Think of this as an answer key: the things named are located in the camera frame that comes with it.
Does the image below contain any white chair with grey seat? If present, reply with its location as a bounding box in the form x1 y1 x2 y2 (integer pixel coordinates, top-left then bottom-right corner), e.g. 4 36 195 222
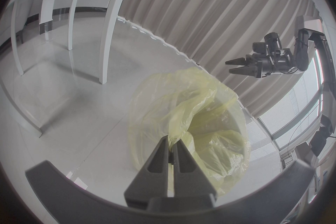
0 0 142 138

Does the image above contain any yellow plastic bag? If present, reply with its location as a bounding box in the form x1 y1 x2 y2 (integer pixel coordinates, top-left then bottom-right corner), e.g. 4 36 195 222
128 67 251 196

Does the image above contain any white trash bin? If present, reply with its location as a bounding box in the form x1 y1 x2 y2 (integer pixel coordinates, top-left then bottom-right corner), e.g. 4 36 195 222
130 73 251 182

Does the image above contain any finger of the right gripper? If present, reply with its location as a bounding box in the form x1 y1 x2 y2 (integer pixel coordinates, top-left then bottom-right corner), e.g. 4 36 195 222
229 66 259 77
225 57 249 66

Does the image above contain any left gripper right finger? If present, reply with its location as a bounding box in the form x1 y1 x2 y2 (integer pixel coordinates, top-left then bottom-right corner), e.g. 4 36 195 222
174 140 217 203

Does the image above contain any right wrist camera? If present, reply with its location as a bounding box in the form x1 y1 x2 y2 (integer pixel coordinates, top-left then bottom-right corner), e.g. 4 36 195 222
252 42 268 54

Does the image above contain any window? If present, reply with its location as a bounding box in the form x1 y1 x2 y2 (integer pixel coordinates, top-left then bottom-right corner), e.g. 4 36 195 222
256 42 332 166

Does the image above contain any beige curtain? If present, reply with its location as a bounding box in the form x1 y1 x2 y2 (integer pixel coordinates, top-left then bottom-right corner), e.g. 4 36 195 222
117 0 324 119

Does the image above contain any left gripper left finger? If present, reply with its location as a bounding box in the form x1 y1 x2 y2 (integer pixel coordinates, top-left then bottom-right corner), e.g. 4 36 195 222
124 136 169 204

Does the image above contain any white upright panel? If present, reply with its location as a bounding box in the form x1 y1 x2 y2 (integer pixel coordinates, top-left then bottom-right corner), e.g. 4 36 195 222
39 0 57 26

